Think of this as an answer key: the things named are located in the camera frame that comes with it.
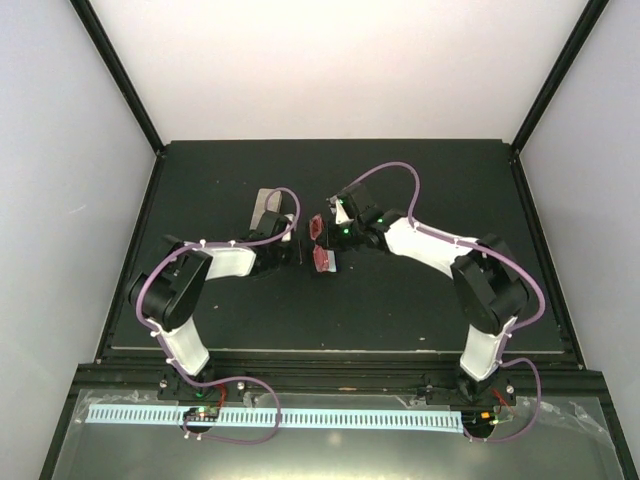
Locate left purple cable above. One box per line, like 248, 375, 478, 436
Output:
135, 186, 302, 401

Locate grey glasses case green lining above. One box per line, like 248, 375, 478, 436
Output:
249, 188, 282, 230

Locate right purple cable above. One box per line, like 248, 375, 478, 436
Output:
339, 160, 547, 366

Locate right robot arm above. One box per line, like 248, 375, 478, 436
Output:
308, 183, 529, 403

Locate white slotted cable duct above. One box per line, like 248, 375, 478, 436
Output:
85, 404, 463, 434

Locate red thin-frame glasses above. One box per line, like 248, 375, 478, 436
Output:
308, 214, 332, 273

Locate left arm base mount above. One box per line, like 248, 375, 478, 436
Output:
157, 374, 247, 439

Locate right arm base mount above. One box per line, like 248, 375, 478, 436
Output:
418, 369, 516, 440

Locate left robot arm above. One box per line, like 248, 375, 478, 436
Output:
127, 210, 297, 399

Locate purple cable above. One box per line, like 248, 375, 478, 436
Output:
339, 160, 547, 366
135, 186, 302, 401

